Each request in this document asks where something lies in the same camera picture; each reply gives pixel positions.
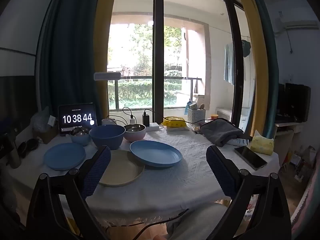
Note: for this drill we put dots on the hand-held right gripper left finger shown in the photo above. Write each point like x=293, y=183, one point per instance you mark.
x=97, y=170

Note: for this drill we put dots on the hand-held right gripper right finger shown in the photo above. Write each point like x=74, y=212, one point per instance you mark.
x=220, y=170

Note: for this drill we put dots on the beige plate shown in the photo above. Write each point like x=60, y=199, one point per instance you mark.
x=122, y=167

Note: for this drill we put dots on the large blue bowl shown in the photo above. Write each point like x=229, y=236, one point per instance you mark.
x=107, y=140

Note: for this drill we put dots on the light blue steel bowl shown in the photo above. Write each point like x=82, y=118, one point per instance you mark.
x=80, y=140

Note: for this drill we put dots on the blue plate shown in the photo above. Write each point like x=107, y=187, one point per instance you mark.
x=62, y=156
x=155, y=152

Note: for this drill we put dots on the pink steel bowl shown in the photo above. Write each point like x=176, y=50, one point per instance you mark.
x=135, y=136

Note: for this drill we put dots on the black smartphone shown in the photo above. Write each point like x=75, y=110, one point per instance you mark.
x=250, y=157

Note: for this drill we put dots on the grey folded towel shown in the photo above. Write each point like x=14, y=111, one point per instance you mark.
x=220, y=132

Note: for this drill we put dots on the white textured tablecloth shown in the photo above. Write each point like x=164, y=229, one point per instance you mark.
x=180, y=180

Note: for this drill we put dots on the small yellow snack packet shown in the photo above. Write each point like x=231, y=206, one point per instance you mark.
x=196, y=128

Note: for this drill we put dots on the white box device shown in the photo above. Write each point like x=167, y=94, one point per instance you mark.
x=109, y=122

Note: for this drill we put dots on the yellow tissue pack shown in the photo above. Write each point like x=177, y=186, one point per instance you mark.
x=262, y=143

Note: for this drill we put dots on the orange-lid can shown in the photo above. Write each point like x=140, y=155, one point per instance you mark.
x=214, y=116

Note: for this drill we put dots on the white balcony appliance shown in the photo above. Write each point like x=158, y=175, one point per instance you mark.
x=223, y=115

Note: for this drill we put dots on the tablet with clock display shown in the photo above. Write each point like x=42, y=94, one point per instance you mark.
x=75, y=118

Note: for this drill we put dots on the white woven basket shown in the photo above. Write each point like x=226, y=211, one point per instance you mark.
x=196, y=118

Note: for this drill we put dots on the white flat packet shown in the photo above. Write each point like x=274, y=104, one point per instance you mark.
x=177, y=129

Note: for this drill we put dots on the cardboard box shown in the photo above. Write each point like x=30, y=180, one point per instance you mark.
x=48, y=136

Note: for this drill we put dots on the white charger plug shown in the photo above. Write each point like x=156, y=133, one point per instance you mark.
x=131, y=119

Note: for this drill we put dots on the wooden brush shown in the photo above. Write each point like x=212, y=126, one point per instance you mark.
x=202, y=106

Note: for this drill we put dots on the yellow wipes pack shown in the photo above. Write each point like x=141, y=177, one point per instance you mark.
x=173, y=122

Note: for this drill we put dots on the black power bank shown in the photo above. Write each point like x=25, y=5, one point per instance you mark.
x=146, y=120

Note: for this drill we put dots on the blue packet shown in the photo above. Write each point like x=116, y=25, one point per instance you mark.
x=190, y=106

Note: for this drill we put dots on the white side desk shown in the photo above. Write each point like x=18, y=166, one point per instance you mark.
x=285, y=140

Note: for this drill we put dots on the black sunglasses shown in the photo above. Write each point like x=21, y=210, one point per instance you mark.
x=27, y=147

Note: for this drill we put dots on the clear plastic bag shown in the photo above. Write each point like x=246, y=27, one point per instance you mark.
x=40, y=120

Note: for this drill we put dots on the dark metal bottle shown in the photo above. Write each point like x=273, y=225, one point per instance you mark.
x=12, y=155

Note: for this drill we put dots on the white desk lamp head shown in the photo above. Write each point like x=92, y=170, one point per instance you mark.
x=107, y=76

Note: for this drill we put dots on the balcony railing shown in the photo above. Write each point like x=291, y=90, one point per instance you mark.
x=135, y=77

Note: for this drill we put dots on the black monitor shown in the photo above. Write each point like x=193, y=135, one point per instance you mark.
x=295, y=102

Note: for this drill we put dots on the hanging light blue garment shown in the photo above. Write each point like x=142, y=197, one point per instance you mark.
x=228, y=65

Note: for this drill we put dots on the teal curtain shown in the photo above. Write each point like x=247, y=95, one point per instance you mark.
x=271, y=67

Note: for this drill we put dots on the dark blue curtain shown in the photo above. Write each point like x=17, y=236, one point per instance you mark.
x=67, y=55

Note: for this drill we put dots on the yellow curtain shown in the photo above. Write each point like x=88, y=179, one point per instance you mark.
x=103, y=42
x=255, y=55

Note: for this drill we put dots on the hanging green cloth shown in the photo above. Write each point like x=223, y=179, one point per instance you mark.
x=246, y=47

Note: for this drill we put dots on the white air conditioner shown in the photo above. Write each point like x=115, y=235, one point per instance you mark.
x=297, y=25

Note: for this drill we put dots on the black door frame post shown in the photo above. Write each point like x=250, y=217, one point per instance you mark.
x=158, y=55
x=236, y=67

